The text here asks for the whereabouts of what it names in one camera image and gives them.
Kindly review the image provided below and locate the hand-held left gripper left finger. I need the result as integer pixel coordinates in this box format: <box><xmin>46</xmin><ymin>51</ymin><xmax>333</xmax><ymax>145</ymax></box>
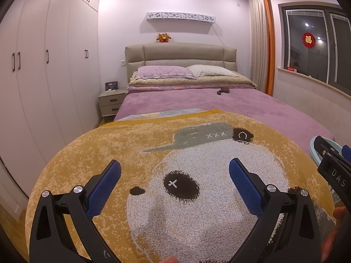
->
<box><xmin>29</xmin><ymin>159</ymin><xmax>122</xmax><ymax>263</ymax></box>

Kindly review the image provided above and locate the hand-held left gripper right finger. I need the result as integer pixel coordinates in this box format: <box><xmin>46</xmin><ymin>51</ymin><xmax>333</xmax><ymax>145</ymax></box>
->
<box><xmin>228</xmin><ymin>157</ymin><xmax>322</xmax><ymax>263</ymax></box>

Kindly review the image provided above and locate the person's right hand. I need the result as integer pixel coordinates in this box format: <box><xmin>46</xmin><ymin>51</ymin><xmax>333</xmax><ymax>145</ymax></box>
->
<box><xmin>321</xmin><ymin>206</ymin><xmax>348</xmax><ymax>263</ymax></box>

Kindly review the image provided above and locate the yellow bear printed blanket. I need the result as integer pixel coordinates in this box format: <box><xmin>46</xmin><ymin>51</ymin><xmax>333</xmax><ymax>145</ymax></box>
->
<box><xmin>26</xmin><ymin>109</ymin><xmax>337</xmax><ymax>263</ymax></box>

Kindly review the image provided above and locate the bed with purple cover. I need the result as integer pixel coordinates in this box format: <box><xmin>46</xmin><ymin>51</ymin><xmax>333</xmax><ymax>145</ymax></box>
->
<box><xmin>114</xmin><ymin>88</ymin><xmax>335</xmax><ymax>148</ymax></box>

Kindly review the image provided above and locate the grey nightstand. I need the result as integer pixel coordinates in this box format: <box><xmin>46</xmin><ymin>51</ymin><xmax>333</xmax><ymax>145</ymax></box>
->
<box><xmin>98</xmin><ymin>88</ymin><xmax>128</xmax><ymax>122</ymax></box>

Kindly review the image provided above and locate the dark framed window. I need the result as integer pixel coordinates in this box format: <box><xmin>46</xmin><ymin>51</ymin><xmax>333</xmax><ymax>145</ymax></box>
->
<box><xmin>278</xmin><ymin>2</ymin><xmax>351</xmax><ymax>99</ymax></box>

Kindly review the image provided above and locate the round red window decoration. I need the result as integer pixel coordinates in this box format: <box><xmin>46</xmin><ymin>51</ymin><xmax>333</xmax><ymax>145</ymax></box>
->
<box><xmin>302</xmin><ymin>32</ymin><xmax>316</xmax><ymax>49</ymax></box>

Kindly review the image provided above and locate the folded beige quilt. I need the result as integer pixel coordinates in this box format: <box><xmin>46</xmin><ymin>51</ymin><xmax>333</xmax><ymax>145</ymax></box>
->
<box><xmin>127</xmin><ymin>71</ymin><xmax>257</xmax><ymax>94</ymax></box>

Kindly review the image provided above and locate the grey and orange curtain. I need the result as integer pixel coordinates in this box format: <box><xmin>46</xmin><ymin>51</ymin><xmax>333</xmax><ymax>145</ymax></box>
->
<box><xmin>247</xmin><ymin>0</ymin><xmax>275</xmax><ymax>96</ymax></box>

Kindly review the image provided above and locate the white patterned pillow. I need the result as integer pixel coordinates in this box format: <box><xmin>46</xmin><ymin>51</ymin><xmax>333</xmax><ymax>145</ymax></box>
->
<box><xmin>186</xmin><ymin>65</ymin><xmax>233</xmax><ymax>77</ymax></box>

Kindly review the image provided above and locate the purple pillow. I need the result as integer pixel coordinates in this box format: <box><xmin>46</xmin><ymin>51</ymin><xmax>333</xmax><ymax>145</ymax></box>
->
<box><xmin>136</xmin><ymin>65</ymin><xmax>197</xmax><ymax>80</ymax></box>

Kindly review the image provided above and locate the white wardrobe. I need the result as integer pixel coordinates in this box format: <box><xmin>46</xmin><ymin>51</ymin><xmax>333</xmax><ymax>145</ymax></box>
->
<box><xmin>0</xmin><ymin>0</ymin><xmax>99</xmax><ymax>198</ymax></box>

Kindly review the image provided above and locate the beige padded headboard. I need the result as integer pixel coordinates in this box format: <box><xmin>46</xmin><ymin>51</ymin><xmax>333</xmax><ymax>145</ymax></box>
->
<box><xmin>125</xmin><ymin>42</ymin><xmax>238</xmax><ymax>81</ymax></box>

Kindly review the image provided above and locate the white wall shelf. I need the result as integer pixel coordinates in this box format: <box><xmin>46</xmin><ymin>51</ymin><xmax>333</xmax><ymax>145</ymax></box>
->
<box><xmin>147</xmin><ymin>12</ymin><xmax>215</xmax><ymax>22</ymax></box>

